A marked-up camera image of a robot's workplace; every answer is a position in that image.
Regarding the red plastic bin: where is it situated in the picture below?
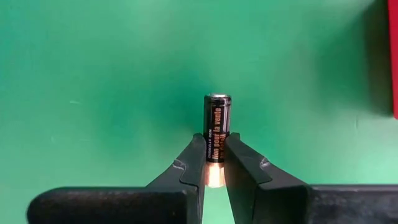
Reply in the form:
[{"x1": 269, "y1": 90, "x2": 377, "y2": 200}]
[{"x1": 387, "y1": 0, "x2": 398, "y2": 119}]

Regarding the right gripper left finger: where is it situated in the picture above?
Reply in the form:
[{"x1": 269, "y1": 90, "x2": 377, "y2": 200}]
[{"x1": 26, "y1": 133, "x2": 207, "y2": 224}]

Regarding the black copper-top AA battery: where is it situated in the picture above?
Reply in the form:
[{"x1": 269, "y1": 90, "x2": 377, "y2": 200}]
[{"x1": 203, "y1": 93, "x2": 233, "y2": 189}]

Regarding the green table mat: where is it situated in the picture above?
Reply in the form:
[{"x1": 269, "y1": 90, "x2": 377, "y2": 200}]
[{"x1": 0, "y1": 0, "x2": 398, "y2": 224}]

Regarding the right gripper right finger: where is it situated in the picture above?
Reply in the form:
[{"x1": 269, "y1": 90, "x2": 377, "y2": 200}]
[{"x1": 223, "y1": 133, "x2": 398, "y2": 224}]

